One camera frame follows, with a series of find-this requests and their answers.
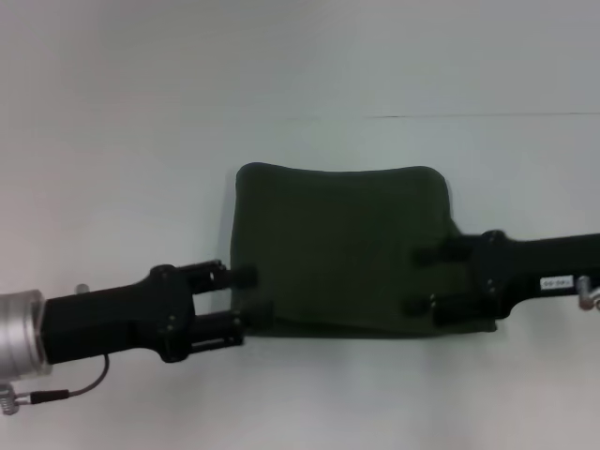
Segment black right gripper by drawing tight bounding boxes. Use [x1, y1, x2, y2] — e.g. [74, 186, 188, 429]
[403, 229, 600, 327]

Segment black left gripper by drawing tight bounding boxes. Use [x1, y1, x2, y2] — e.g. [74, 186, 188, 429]
[40, 260, 276, 366]

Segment dark green FREE t-shirt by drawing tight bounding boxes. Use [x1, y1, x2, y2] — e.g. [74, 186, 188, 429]
[232, 161, 498, 338]

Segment right wrist cable with plug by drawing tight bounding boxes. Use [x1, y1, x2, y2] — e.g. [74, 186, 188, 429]
[575, 276, 600, 311]

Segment wrist cable with plug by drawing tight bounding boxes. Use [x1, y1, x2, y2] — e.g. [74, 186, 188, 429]
[0, 353, 112, 416]
[575, 276, 600, 311]

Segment left wrist cable with plug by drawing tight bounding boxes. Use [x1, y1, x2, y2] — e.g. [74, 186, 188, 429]
[0, 353, 112, 416]

